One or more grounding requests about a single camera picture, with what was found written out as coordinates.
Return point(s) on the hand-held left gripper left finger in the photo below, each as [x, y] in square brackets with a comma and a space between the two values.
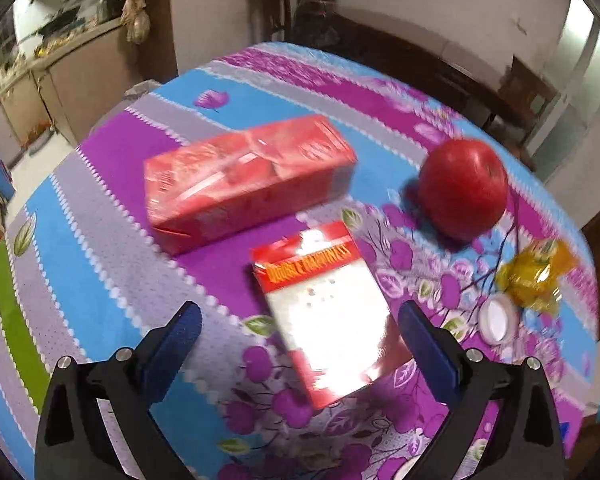
[182, 332]

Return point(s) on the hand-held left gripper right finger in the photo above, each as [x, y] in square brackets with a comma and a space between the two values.
[425, 340]

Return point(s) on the red white cigarette pack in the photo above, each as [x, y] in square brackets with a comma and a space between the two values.
[330, 310]

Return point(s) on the white bottle cap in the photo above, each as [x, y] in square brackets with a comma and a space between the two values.
[500, 317]

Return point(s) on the floral striped tablecloth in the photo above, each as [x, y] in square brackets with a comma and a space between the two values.
[105, 240]

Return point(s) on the yellow plastic wrapper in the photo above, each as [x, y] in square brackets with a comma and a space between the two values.
[530, 275]

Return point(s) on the red apple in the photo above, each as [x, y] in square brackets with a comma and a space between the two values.
[462, 187]

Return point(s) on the long red carton box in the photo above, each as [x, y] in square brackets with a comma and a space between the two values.
[250, 175]

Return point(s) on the blue container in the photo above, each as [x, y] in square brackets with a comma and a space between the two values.
[0, 177]

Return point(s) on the wooden chair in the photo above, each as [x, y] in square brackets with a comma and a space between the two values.
[525, 90]
[272, 10]

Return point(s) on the kitchen counter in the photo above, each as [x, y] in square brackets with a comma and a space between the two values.
[45, 75]

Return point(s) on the frosted glass door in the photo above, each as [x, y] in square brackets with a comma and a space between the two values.
[575, 85]

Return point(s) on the hanging mesh bag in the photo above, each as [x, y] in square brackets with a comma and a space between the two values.
[137, 22]

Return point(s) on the metal kettle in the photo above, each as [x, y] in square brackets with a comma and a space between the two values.
[107, 5]

